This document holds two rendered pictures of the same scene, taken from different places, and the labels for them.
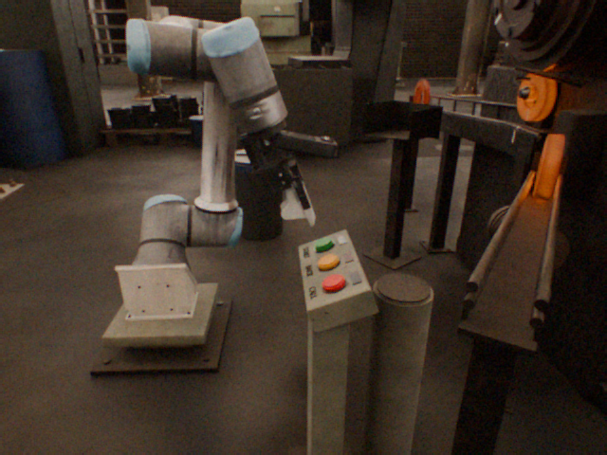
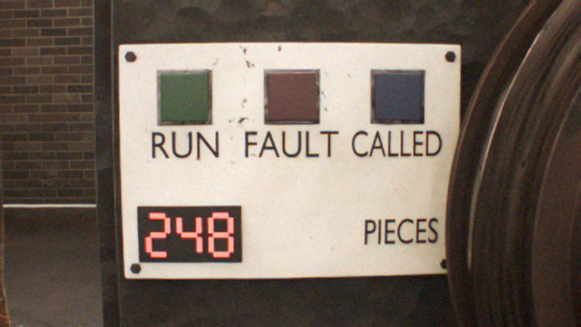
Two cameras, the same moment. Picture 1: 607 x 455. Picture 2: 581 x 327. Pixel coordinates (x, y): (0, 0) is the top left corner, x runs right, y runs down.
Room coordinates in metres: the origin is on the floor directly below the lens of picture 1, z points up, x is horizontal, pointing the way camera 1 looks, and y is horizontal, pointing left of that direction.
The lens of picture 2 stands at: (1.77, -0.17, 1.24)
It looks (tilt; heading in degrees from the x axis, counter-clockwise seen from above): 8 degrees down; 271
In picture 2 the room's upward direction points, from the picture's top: straight up
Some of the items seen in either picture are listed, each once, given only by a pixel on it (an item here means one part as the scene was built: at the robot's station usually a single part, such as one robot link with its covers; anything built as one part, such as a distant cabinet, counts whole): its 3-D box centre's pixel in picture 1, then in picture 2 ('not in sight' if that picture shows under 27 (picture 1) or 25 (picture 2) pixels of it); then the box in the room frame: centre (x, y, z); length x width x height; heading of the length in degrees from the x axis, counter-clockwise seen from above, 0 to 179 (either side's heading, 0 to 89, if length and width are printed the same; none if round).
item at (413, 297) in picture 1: (393, 384); not in sight; (0.75, -0.20, 0.26); 0.12 x 0.12 x 0.52
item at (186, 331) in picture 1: (166, 312); not in sight; (1.26, 0.48, 0.10); 0.32 x 0.32 x 0.04; 2
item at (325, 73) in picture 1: (287, 106); not in sight; (4.12, 0.15, 0.39); 1.03 x 0.83 x 0.79; 98
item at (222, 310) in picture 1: (169, 325); not in sight; (1.26, 0.48, 0.04); 0.40 x 0.40 x 0.08; 2
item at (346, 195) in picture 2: not in sight; (290, 161); (1.78, -0.82, 1.15); 0.26 x 0.02 x 0.18; 4
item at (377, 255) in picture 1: (395, 186); not in sight; (1.89, -0.42, 0.36); 0.26 x 0.20 x 0.72; 39
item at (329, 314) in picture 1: (325, 384); not in sight; (0.70, -0.05, 0.31); 0.24 x 0.16 x 0.62; 4
